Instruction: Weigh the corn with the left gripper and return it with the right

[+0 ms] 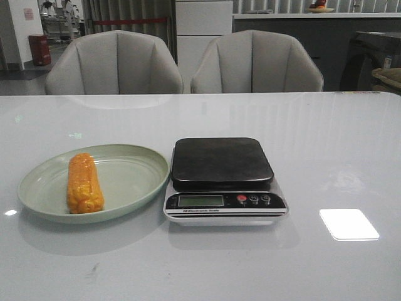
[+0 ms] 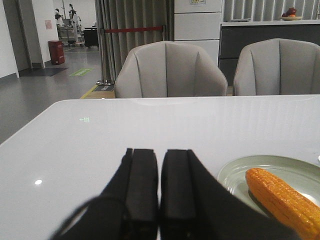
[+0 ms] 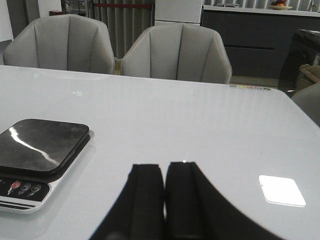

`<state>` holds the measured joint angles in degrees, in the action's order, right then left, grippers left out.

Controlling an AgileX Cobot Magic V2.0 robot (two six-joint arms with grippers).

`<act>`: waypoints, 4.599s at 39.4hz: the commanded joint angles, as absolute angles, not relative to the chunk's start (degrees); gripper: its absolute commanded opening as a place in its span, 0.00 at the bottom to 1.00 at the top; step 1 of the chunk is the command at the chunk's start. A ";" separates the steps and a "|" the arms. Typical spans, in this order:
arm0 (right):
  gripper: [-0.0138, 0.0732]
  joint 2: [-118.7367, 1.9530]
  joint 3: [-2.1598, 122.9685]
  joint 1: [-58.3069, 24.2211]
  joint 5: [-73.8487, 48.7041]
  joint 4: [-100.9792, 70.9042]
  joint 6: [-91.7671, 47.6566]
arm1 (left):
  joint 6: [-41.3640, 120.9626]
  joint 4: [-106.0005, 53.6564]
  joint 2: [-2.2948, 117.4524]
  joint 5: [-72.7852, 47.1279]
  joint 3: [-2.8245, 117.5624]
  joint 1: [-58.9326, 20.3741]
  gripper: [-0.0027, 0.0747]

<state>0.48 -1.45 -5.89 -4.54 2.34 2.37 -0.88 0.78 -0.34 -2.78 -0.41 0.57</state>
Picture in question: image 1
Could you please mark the orange corn cob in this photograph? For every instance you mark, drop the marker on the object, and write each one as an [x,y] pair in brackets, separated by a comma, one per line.
[84,194]

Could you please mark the black electronic kitchen scale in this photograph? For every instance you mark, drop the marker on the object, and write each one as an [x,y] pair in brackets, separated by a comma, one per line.
[222,181]

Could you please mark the pale green oval plate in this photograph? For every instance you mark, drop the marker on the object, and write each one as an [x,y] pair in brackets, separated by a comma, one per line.
[130,176]

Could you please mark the right grey upholstered chair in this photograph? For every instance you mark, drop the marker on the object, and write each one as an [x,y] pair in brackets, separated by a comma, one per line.
[253,61]

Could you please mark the grey upholstered chair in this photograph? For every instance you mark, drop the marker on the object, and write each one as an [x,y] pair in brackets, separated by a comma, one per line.
[253,61]
[113,63]

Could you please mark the left grey upholstered chair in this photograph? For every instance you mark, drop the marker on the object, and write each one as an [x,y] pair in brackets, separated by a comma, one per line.
[113,63]

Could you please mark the white drawer cabinet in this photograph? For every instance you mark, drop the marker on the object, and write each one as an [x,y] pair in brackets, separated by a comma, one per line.
[197,23]

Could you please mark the grey curtain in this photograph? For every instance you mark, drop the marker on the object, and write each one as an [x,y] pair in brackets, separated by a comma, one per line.
[156,18]

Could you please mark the grey counter with white top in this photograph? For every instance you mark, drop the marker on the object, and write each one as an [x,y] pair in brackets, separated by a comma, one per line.
[325,36]

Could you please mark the fruit bowl on counter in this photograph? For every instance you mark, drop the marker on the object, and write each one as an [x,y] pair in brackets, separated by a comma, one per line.
[319,6]

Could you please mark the red fire extinguisher box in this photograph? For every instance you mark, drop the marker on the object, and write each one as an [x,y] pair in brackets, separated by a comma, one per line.
[39,49]

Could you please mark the dark appliance at right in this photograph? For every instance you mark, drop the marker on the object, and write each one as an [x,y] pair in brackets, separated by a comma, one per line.
[368,51]

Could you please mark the olive cushion at right edge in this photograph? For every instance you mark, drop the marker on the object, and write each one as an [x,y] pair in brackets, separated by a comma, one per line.
[387,80]

